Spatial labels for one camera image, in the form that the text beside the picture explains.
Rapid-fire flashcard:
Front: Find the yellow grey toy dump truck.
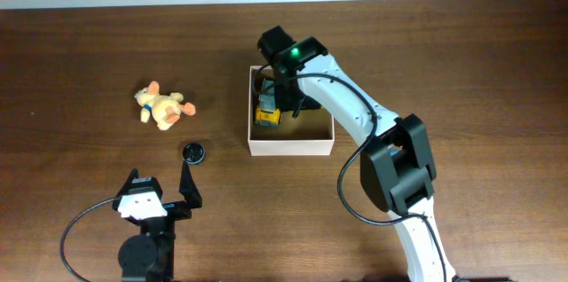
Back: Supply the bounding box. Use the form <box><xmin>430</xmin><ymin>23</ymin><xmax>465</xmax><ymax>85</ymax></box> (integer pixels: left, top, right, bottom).
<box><xmin>254</xmin><ymin>93</ymin><xmax>281</xmax><ymax>128</ymax></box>

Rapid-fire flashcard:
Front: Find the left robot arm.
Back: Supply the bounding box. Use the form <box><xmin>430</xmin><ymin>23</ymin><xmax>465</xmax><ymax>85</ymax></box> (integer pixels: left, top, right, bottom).
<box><xmin>113</xmin><ymin>162</ymin><xmax>202</xmax><ymax>282</ymax></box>

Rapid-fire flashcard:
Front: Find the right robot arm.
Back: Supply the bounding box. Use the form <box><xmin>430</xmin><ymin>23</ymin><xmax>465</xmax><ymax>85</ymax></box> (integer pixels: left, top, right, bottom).
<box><xmin>257</xmin><ymin>26</ymin><xmax>458</xmax><ymax>281</ymax></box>

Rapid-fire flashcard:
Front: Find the white cardboard box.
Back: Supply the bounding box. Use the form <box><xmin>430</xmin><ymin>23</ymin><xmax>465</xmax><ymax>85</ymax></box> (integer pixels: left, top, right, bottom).
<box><xmin>247</xmin><ymin>83</ymin><xmax>335</xmax><ymax>156</ymax></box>

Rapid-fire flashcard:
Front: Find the black round lid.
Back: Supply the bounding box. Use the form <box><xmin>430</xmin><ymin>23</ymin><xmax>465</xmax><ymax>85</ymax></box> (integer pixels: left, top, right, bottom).
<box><xmin>181</xmin><ymin>142</ymin><xmax>206</xmax><ymax>165</ymax></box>

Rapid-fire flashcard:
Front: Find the yellow plush duck toy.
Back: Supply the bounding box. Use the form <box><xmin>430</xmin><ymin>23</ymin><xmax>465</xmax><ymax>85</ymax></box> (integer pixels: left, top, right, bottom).
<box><xmin>134</xmin><ymin>81</ymin><xmax>196</xmax><ymax>131</ymax></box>

